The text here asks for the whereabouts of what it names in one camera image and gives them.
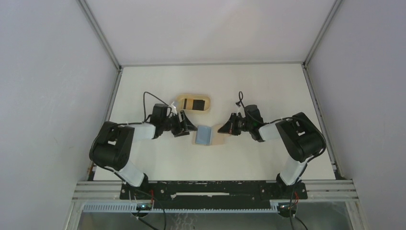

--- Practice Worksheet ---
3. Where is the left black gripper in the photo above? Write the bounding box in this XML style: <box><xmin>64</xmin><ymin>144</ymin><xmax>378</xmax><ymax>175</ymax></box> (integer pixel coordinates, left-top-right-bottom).
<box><xmin>161</xmin><ymin>111</ymin><xmax>197</xmax><ymax>138</ymax></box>

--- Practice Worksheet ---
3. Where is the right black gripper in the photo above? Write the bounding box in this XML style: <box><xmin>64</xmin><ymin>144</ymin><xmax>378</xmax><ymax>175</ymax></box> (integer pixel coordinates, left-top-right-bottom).
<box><xmin>218</xmin><ymin>113</ymin><xmax>253</xmax><ymax>136</ymax></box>

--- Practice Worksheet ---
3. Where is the beige card holder wallet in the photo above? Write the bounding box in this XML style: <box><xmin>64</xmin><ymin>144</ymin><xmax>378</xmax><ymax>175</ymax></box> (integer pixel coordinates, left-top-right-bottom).
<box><xmin>192</xmin><ymin>124</ymin><xmax>230</xmax><ymax>147</ymax></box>

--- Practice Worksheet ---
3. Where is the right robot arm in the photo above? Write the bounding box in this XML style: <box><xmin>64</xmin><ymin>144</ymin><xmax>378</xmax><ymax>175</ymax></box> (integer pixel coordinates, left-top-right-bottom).
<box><xmin>217</xmin><ymin>104</ymin><xmax>327</xmax><ymax>199</ymax></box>

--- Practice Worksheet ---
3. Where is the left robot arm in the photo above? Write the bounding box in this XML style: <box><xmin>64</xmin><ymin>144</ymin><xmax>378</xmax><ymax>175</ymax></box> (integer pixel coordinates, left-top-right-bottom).
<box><xmin>89</xmin><ymin>103</ymin><xmax>198</xmax><ymax>200</ymax></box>

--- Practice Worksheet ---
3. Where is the black card in tray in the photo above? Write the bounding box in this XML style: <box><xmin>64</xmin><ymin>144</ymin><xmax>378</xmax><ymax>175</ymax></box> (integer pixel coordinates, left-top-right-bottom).
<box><xmin>192</xmin><ymin>99</ymin><xmax>205</xmax><ymax>111</ymax></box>

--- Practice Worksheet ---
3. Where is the wooden oval tray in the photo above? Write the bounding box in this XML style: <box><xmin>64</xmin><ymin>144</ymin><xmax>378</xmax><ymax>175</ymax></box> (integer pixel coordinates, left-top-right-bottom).
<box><xmin>176</xmin><ymin>93</ymin><xmax>211</xmax><ymax>113</ymax></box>

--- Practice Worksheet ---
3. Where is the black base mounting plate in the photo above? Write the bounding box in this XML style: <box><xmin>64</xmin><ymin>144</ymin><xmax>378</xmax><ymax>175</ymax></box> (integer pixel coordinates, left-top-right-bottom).
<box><xmin>119</xmin><ymin>180</ymin><xmax>308</xmax><ymax>210</ymax></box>

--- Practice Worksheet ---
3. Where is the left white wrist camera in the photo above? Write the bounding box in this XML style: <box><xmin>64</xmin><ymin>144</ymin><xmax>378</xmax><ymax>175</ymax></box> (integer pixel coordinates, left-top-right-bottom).
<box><xmin>169</xmin><ymin>101</ymin><xmax>181</xmax><ymax>114</ymax></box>

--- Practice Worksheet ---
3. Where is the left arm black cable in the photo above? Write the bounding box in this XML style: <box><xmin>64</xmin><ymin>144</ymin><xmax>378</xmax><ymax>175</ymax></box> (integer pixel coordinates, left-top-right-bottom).
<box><xmin>89</xmin><ymin>92</ymin><xmax>172</xmax><ymax>169</ymax></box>

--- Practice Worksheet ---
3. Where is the white cable duct strip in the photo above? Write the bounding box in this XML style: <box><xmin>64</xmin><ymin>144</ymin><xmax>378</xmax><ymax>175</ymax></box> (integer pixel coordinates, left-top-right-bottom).
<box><xmin>82</xmin><ymin>203</ymin><xmax>280</xmax><ymax>214</ymax></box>

